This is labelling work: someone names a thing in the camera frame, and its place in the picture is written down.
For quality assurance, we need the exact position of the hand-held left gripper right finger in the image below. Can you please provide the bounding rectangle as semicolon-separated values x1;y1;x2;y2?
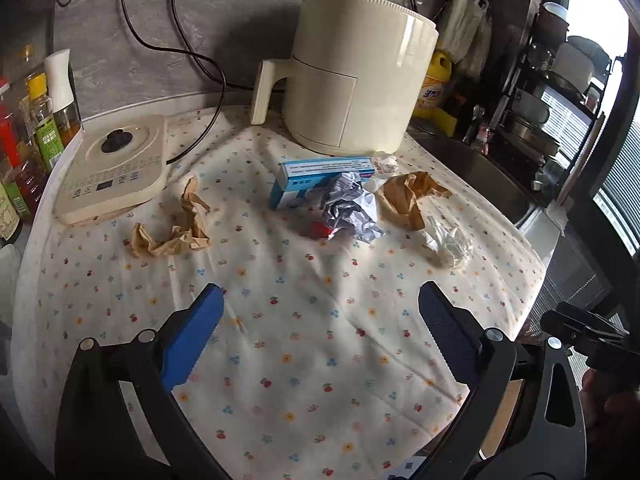
418;281;587;480

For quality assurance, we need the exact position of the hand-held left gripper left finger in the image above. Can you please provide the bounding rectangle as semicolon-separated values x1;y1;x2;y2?
55;283;227;480

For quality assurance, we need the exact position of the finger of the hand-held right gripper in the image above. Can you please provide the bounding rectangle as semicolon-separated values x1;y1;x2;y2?
540;302;632;352

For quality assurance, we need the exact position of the clear plastic wrap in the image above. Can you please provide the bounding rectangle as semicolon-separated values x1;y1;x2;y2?
422;215;474;269

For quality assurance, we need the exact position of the brown paper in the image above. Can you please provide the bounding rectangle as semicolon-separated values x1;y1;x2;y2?
376;170;454;231
131;175;212;259

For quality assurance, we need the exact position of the printed paper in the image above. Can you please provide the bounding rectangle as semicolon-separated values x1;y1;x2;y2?
319;172;386;244

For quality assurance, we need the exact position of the red snack wrapper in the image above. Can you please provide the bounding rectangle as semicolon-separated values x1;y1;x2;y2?
299;219;342;239

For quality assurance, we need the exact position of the white tissue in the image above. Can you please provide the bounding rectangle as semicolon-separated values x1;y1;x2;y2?
370;155;399;177

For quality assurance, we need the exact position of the blue medicine box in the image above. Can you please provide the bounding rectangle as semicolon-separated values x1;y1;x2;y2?
270;157;377;211

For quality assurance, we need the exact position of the person's right hand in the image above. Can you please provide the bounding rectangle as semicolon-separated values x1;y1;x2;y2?
581;367;640;434

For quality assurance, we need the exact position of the grey window blind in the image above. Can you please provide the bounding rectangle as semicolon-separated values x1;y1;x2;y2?
520;235;614;322
594;125;640;257

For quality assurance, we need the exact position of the floral tablecloth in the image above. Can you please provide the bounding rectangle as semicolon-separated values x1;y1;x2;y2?
12;105;549;480

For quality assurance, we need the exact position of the white dishcloth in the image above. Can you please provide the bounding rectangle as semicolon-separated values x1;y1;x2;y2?
544;200;571;236

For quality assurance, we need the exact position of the steel sink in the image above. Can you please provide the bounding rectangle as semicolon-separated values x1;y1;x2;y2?
407;125;551;231

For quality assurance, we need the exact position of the cream induction cooker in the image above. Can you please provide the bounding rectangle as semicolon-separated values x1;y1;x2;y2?
53;114;169;226

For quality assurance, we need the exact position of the small pink bottle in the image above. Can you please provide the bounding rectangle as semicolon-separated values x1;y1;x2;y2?
472;105;494;154

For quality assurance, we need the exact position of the steel pot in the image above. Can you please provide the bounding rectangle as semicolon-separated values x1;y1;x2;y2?
504;115;561;156

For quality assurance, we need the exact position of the yellow sponge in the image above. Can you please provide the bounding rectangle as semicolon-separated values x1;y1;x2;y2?
432;107;459;139

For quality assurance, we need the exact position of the white enamel mug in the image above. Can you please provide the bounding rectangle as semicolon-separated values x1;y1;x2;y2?
514;87;551;124

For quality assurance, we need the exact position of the yellow detergent bottle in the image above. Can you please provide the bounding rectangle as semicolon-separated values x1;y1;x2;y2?
412;50;454;121

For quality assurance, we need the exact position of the row of condiment bottles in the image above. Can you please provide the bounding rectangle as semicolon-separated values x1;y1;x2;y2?
0;48;84;249

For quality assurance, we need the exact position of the white pot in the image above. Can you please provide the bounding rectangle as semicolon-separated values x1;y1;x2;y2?
552;35;609;91

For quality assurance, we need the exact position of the black dish rack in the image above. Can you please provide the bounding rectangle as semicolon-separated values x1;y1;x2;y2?
495;4;614;197

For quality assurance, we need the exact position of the cream air fryer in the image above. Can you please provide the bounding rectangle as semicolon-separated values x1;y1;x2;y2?
250;0;440;156

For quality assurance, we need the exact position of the hanging plastic bag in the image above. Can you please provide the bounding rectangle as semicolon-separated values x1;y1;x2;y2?
440;0;482;68
467;0;494;79

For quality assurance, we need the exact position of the pale bowl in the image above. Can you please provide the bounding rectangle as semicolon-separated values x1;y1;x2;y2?
542;1;571;24

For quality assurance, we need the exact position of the black window frame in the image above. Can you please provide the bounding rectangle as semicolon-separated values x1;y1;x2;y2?
554;0;640;313

